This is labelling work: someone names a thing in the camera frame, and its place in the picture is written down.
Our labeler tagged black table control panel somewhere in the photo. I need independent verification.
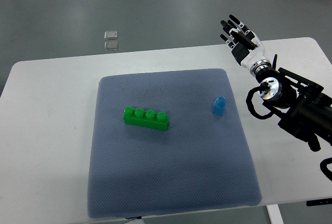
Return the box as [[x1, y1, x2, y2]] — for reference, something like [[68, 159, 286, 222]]
[[306, 198, 332, 206]]

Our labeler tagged white table leg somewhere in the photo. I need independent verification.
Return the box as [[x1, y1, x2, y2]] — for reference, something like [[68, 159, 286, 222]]
[[266, 204, 284, 224]]

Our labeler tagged blue-grey fabric mat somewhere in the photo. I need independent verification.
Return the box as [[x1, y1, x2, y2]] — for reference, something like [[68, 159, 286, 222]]
[[88, 68, 262, 218]]

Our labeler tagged small blue block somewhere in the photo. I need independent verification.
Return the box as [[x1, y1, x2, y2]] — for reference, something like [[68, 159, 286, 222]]
[[212, 96, 227, 116]]

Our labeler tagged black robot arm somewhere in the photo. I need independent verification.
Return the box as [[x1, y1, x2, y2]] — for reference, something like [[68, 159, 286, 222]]
[[246, 60, 331, 152]]

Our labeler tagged upper metal floor plate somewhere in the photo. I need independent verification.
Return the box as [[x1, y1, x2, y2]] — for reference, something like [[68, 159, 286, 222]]
[[104, 31, 118, 40]]

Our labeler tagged long green block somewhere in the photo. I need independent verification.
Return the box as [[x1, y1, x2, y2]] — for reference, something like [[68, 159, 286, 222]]
[[123, 106, 169, 131]]

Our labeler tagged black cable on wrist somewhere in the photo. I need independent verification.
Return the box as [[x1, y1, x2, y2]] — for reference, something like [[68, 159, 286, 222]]
[[246, 83, 275, 119]]

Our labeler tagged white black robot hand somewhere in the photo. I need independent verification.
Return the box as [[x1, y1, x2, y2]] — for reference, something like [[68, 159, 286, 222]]
[[220, 15, 265, 69]]

